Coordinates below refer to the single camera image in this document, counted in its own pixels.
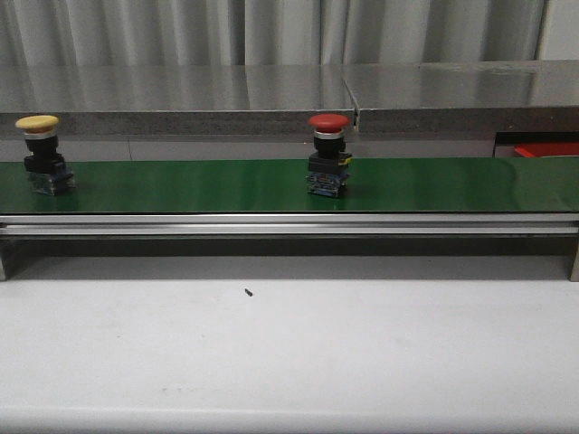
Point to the green conveyor belt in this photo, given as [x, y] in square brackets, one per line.
[480, 184]

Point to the grey stone counter slab left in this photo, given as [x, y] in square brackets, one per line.
[173, 100]

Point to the grey stone counter slab right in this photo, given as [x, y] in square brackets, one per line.
[472, 97]

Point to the red plastic tray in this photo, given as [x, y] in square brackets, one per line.
[548, 150]

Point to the yellow mushroom push button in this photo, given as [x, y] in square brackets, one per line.
[47, 170]

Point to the grey stone counter slab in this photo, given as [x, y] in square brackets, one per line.
[472, 97]
[173, 100]

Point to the red mushroom push button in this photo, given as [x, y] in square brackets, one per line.
[328, 166]

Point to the aluminium conveyor frame rail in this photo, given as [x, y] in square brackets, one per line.
[319, 245]

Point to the white pleated curtain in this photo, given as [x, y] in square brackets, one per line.
[133, 33]

